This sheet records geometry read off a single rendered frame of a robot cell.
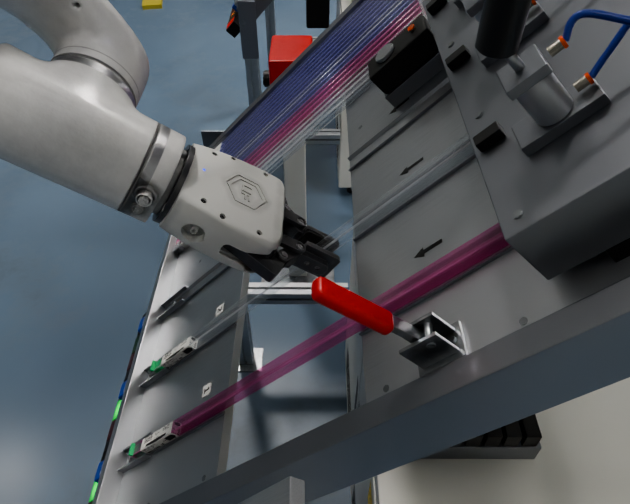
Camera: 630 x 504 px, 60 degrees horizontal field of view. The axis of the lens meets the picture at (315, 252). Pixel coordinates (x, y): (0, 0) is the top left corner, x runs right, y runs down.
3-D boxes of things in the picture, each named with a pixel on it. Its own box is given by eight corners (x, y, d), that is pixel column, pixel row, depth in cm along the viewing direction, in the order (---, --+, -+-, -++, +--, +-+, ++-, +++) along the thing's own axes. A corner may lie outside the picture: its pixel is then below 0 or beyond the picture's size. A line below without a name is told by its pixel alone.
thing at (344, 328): (139, 459, 61) (127, 455, 61) (142, 447, 62) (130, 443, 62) (550, 222, 36) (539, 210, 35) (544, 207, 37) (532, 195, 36)
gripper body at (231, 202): (167, 186, 42) (289, 244, 47) (189, 116, 49) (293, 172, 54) (131, 243, 46) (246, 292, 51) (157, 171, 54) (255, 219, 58)
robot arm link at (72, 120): (142, 146, 53) (108, 225, 48) (-1, 75, 48) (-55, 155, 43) (171, 97, 46) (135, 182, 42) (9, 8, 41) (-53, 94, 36)
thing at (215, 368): (127, 541, 59) (100, 534, 58) (211, 173, 106) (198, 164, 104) (236, 492, 49) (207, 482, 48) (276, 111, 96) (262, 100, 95)
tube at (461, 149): (159, 375, 69) (151, 371, 69) (161, 365, 70) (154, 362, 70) (508, 129, 43) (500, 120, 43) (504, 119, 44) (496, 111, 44)
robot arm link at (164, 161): (144, 166, 41) (181, 183, 42) (167, 105, 48) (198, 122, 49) (107, 232, 46) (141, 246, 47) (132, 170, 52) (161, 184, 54)
